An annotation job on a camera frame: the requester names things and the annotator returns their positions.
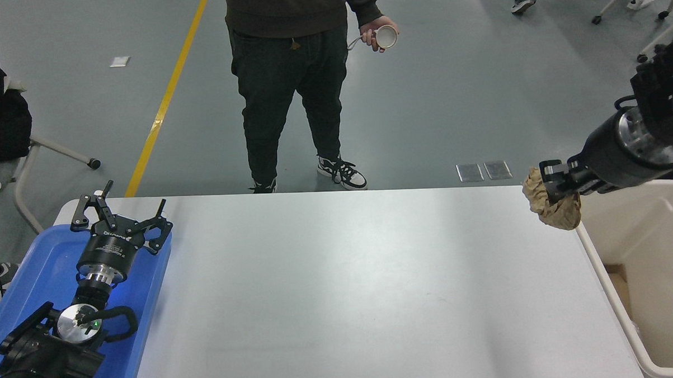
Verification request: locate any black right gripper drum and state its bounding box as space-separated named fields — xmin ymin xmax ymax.
xmin=566 ymin=110 xmax=673 ymax=193

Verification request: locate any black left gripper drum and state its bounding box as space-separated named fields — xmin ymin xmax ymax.
xmin=74 ymin=215 xmax=150 ymax=282

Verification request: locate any tan paper ball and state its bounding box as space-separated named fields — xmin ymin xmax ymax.
xmin=521 ymin=166 xmax=583 ymax=232

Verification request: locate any white paper cup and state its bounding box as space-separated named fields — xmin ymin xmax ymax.
xmin=374 ymin=24 xmax=399 ymax=50

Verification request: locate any standing person's left hand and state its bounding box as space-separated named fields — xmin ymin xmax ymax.
xmin=359 ymin=15 xmax=400 ymax=54

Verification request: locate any metal floor plate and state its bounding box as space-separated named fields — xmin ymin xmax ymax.
xmin=456 ymin=163 xmax=485 ymax=182
xmin=484 ymin=160 xmax=514 ymax=181

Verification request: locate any blue plastic tray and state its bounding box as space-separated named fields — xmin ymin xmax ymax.
xmin=0 ymin=220 xmax=177 ymax=378

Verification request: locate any large pale plastic bin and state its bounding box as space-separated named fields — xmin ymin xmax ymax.
xmin=572 ymin=178 xmax=673 ymax=378

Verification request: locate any white wheeled chair base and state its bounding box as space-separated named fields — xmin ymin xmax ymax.
xmin=590 ymin=0 xmax=673 ymax=65

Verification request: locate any standing person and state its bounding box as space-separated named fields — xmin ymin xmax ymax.
xmin=224 ymin=0 xmax=405 ymax=196

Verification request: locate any grey metal frame chair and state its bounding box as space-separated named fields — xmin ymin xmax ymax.
xmin=0 ymin=130 xmax=103 ymax=236

